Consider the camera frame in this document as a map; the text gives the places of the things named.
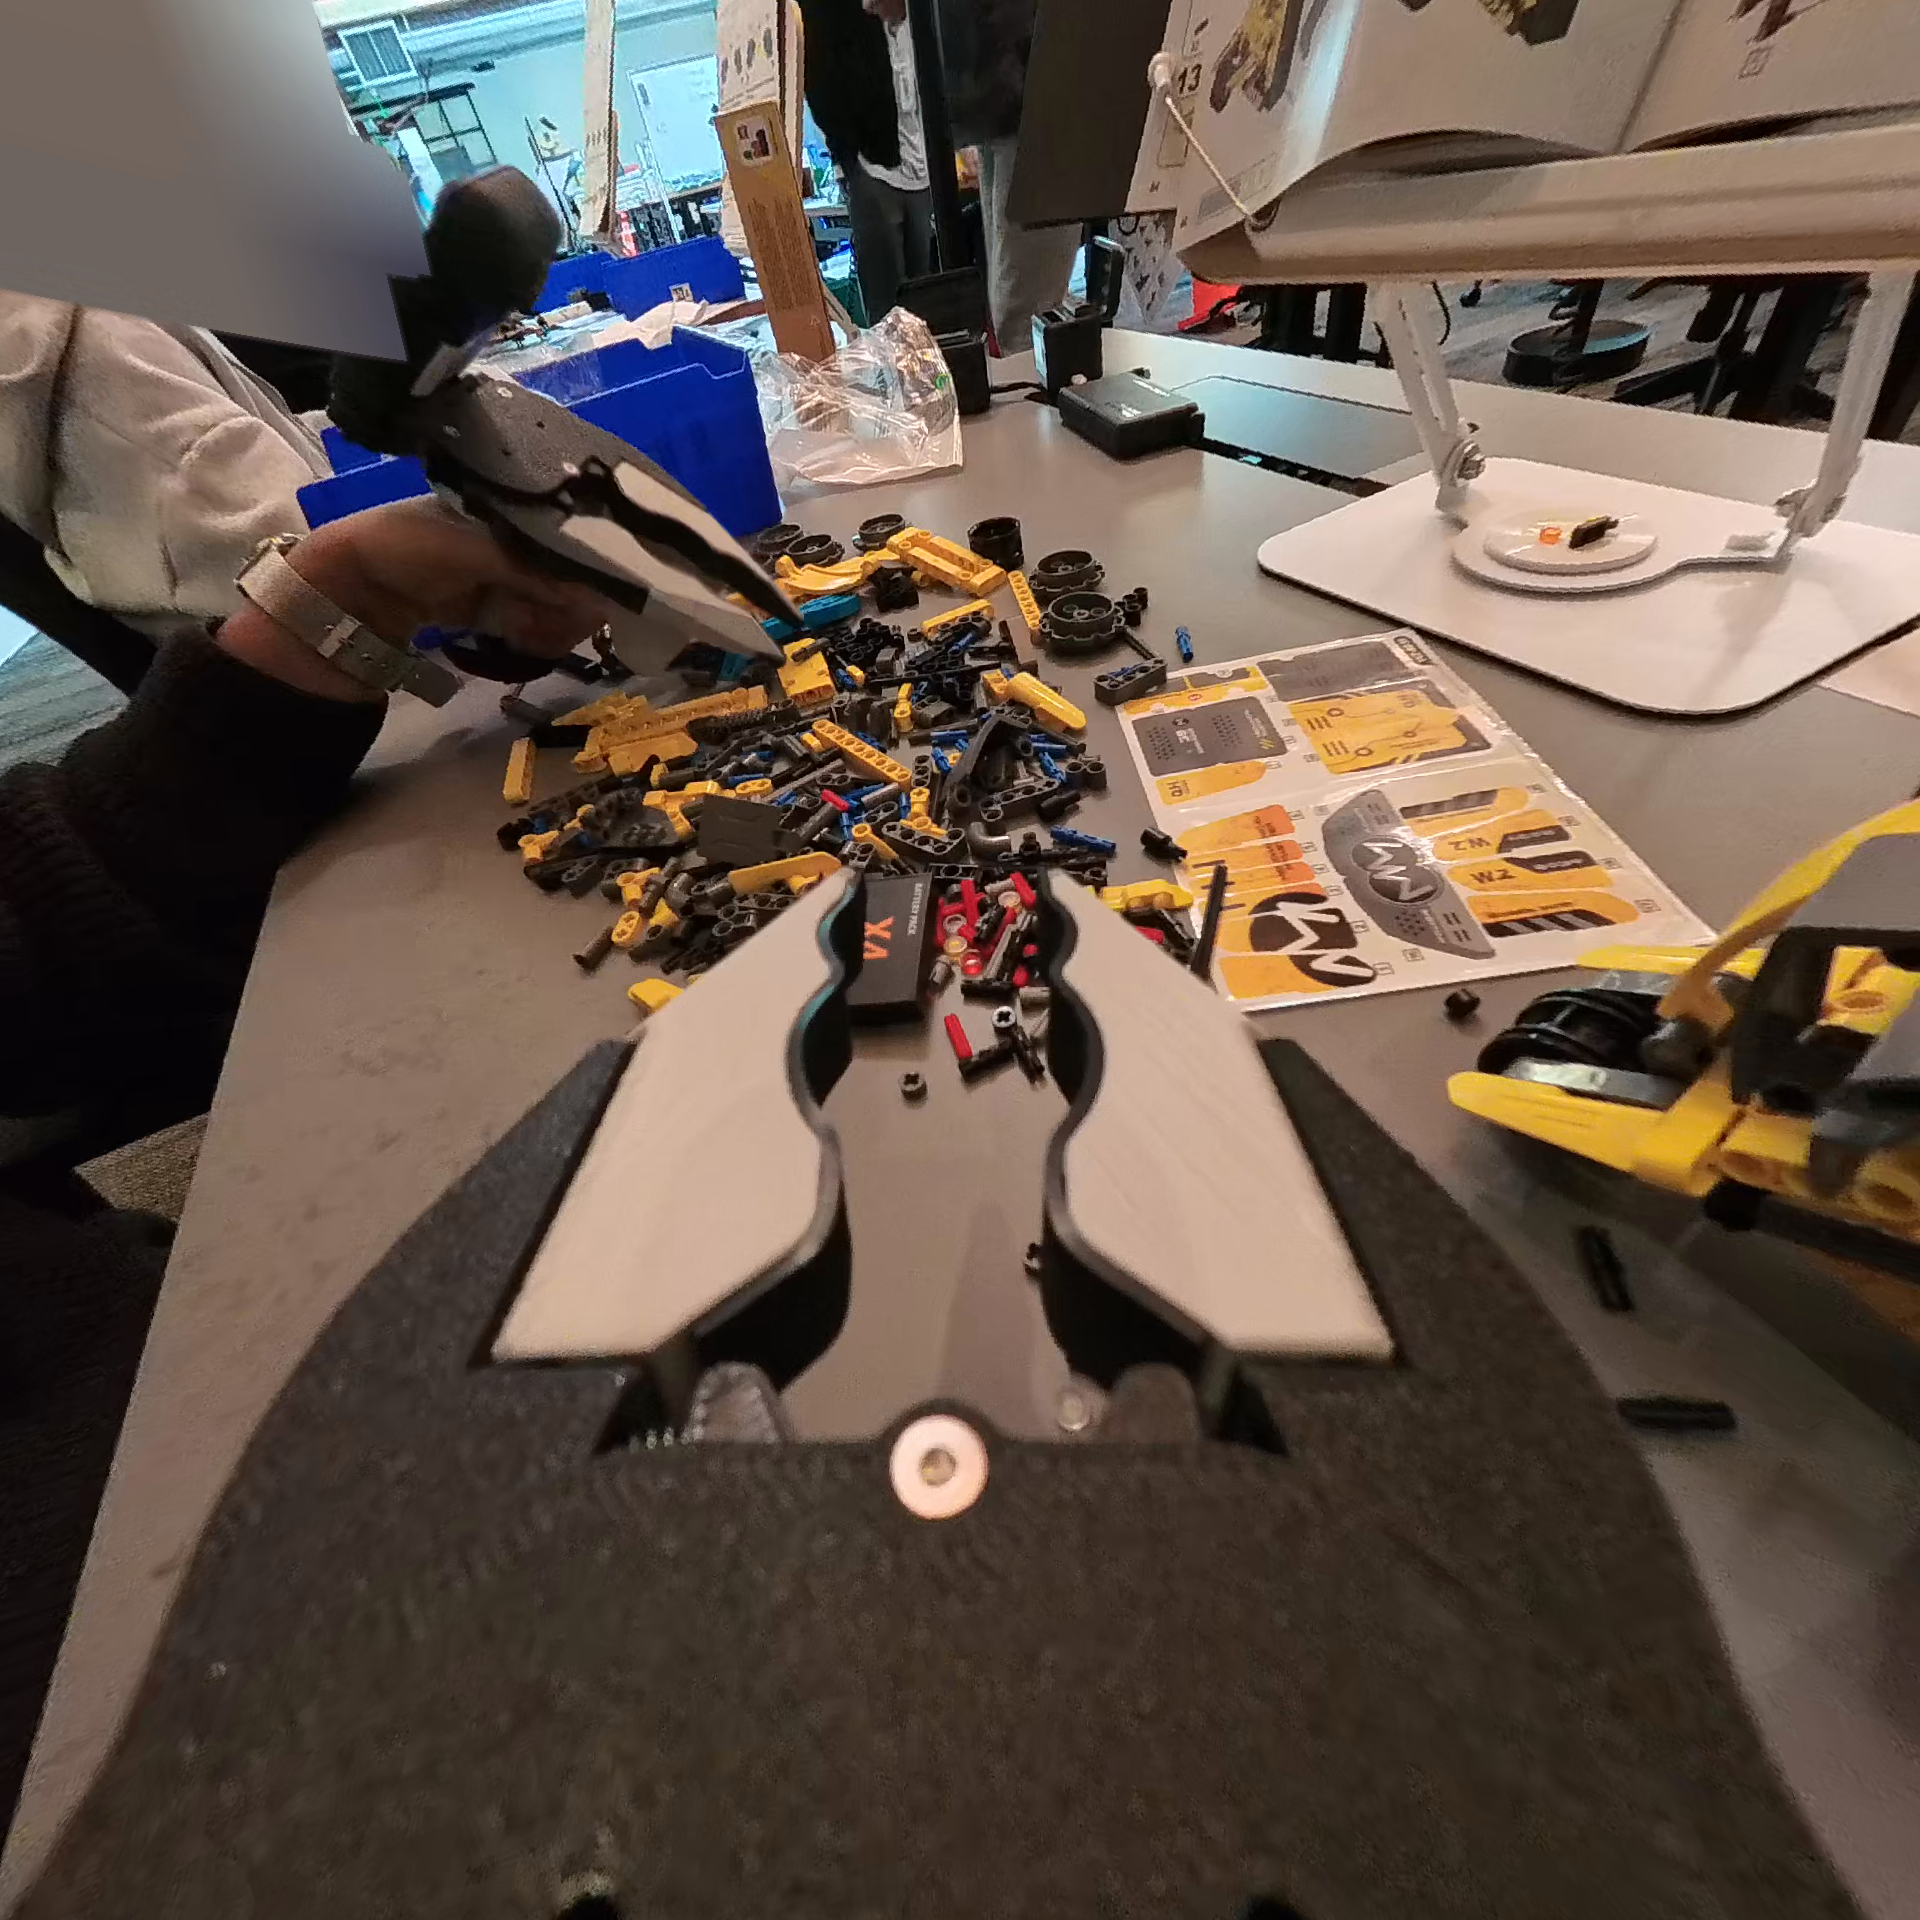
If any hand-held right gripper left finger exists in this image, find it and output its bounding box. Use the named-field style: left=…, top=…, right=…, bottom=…
left=488, top=867, right=860, bottom=1369

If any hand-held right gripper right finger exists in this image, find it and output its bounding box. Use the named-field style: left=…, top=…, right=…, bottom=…
left=1031, top=867, right=1396, bottom=1369

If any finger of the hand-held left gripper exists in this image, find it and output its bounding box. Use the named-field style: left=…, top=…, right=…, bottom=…
left=573, top=452, right=807, bottom=627
left=514, top=492, right=788, bottom=674

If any teal toy piece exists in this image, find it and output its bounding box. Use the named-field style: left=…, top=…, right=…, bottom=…
left=696, top=597, right=864, bottom=681

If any pile of toy building pieces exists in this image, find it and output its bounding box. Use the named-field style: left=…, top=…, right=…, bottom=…
left=498, top=513, right=1225, bottom=1081

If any person's left forearm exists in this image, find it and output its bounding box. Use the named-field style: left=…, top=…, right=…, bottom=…
left=0, top=621, right=388, bottom=1113

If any person's left hand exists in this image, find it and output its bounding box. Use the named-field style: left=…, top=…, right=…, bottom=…
left=224, top=496, right=646, bottom=706

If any large blue plastic bin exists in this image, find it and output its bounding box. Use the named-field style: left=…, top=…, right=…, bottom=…
left=296, top=323, right=781, bottom=541

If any small blue plastic bin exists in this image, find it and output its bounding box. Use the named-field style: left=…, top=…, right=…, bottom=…
left=533, top=237, right=748, bottom=318

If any clear plastic bag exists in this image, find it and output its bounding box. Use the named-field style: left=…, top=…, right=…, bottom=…
left=753, top=307, right=965, bottom=484

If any silver wristwatch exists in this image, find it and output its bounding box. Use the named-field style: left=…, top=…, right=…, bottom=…
left=230, top=532, right=463, bottom=706

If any black battery pack box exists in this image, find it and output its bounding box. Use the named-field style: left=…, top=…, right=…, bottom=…
left=848, top=873, right=940, bottom=1024

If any tall brown cardboard box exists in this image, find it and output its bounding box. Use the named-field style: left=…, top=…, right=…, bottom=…
left=713, top=106, right=836, bottom=361

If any person's beige jacket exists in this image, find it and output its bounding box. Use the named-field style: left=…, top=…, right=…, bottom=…
left=0, top=293, right=324, bottom=646

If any yellow grey sticker sheet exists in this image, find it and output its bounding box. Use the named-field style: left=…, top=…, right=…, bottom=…
left=1117, top=633, right=1717, bottom=1010

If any black power adapter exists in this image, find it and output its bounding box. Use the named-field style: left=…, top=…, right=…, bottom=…
left=1055, top=373, right=1204, bottom=458

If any yellow black toy vehicle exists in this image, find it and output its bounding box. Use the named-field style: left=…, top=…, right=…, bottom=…
left=1446, top=803, right=1920, bottom=1248

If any black flat panel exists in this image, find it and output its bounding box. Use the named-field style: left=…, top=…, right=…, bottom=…
left=1005, top=0, right=1186, bottom=232

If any person's dark trouser leg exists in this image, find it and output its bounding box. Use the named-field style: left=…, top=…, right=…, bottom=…
left=0, top=1155, right=173, bottom=1802

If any white book stand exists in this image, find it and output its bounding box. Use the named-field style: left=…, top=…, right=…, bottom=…
left=1148, top=141, right=1920, bottom=713

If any black chair base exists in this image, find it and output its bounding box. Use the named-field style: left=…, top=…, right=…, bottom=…
left=1505, top=323, right=1629, bottom=385

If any open instruction booklet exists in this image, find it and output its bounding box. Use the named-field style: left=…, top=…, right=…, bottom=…
left=1125, top=0, right=1920, bottom=249

